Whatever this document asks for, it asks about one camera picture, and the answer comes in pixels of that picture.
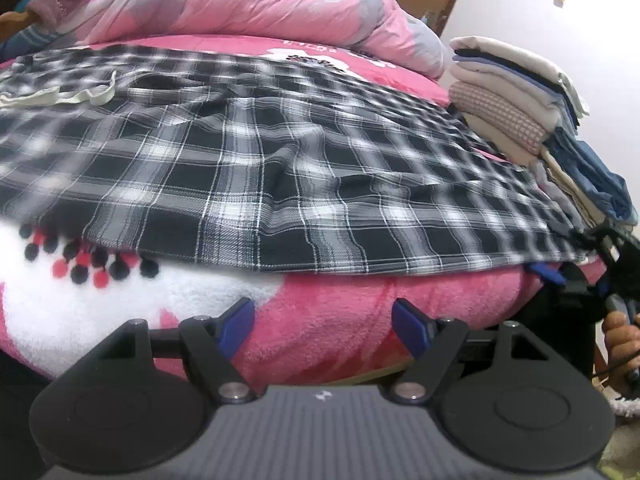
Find striped teal cloth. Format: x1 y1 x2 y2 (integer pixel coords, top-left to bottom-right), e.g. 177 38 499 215
0 25 76 61

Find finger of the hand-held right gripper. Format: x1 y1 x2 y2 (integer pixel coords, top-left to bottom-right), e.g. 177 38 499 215
525 260 568 288

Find tall stack of folded clothes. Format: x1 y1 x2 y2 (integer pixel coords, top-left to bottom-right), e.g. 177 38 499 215
447 35 591 168

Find pink floral fleece blanket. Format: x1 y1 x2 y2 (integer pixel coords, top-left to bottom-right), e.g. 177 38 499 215
0 35 606 396

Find pink grey floral quilt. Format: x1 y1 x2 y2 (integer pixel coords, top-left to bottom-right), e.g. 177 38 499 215
27 0 451 81

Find low pile of folded garments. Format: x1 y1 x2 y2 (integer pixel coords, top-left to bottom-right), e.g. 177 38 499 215
530 127 638 233

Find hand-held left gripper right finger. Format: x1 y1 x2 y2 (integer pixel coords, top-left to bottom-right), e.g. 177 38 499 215
390 299 546 405

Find person's dark trousers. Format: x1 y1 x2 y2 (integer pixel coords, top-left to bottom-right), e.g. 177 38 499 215
520 280 608 386

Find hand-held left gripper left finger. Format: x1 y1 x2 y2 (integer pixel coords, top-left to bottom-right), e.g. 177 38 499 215
97 297 258 403

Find person's right hand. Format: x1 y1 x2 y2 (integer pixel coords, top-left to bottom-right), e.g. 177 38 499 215
601 309 640 388

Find black white plaid garment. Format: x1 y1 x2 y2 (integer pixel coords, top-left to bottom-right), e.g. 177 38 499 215
0 45 598 278

